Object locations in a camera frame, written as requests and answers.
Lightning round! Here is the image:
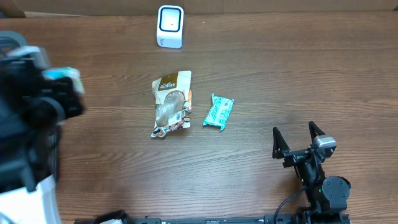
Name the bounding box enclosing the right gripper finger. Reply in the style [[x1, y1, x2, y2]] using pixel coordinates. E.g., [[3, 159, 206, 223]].
[[308, 121, 325, 144], [272, 127, 290, 159]]

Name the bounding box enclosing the teal snack bar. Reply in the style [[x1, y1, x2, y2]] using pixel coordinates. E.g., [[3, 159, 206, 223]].
[[203, 93, 234, 131]]

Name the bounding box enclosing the brown snack pouch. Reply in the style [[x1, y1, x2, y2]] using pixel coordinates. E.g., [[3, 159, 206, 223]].
[[151, 70, 192, 138]]

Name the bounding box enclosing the small teal tissue pack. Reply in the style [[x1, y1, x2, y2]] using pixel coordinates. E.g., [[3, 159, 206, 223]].
[[42, 67, 85, 95]]

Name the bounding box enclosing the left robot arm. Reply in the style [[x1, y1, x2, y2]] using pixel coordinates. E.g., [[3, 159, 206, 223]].
[[1, 46, 85, 223]]

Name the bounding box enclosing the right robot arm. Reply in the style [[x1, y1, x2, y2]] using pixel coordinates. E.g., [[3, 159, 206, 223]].
[[272, 121, 351, 223]]

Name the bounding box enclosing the white barcode scanner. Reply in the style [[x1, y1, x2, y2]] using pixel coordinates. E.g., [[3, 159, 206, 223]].
[[156, 5, 184, 49]]

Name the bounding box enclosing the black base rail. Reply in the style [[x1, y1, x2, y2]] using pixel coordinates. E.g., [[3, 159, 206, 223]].
[[74, 210, 351, 224]]

